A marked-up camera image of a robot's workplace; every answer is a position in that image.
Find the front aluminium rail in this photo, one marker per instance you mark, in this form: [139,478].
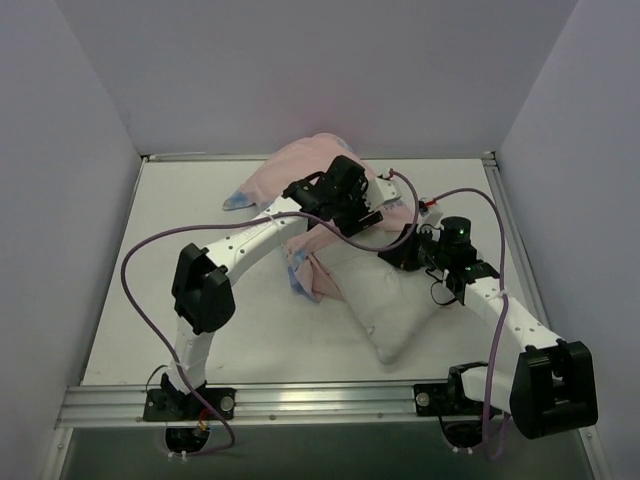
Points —
[263,404]

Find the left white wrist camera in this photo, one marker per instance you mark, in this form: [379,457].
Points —
[381,192]

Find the back aluminium rail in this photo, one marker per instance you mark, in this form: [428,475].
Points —
[210,157]

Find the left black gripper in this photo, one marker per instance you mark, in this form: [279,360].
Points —
[364,221]

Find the white pillow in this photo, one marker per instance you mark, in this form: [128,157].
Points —
[391,305]

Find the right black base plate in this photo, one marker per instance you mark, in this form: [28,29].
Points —
[435,399]

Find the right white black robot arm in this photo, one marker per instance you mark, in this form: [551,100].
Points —
[546,384]

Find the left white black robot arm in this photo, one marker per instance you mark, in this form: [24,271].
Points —
[204,278]

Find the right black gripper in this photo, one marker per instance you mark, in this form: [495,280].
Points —
[400,255]

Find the aluminium rail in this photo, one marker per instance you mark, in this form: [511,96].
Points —
[519,277]
[210,157]
[263,404]

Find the right side aluminium rail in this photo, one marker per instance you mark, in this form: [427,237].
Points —
[519,277]

